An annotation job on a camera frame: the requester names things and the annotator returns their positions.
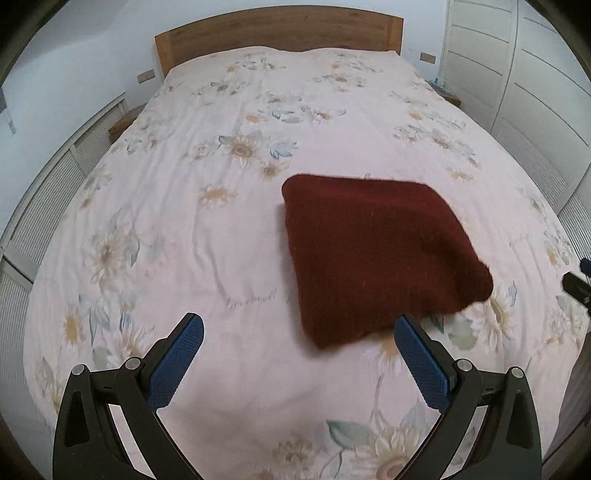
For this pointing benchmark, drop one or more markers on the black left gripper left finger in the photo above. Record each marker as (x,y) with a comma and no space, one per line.
(168,360)

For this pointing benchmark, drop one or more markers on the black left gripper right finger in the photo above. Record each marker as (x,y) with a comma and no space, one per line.
(430,364)

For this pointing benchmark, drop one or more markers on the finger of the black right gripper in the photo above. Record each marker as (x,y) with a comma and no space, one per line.
(577,289)

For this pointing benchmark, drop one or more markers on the dark red knit sweater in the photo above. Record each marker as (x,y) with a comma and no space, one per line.
(367,251)

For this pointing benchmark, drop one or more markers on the white radiator cover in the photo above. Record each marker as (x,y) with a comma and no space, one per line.
(35,219)

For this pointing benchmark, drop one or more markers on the white wardrobe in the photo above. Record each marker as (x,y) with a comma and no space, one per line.
(518,79)

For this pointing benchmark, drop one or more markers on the wooden right nightstand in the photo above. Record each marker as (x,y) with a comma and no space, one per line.
(446,94)

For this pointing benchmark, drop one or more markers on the wooden nightstand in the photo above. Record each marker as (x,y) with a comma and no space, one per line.
(446,94)
(117,129)

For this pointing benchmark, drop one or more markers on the wooden left nightstand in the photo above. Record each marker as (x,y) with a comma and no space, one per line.
(117,129)

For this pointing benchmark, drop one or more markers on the wooden headboard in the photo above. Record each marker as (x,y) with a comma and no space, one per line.
(287,28)

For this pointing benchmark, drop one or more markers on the wall switch panel right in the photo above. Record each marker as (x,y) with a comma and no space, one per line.
(428,58)

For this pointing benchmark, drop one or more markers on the wall switch panel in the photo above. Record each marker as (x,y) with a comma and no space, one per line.
(428,58)
(145,76)

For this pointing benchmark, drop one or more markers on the wall switch panel left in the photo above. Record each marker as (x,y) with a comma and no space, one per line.
(145,76)

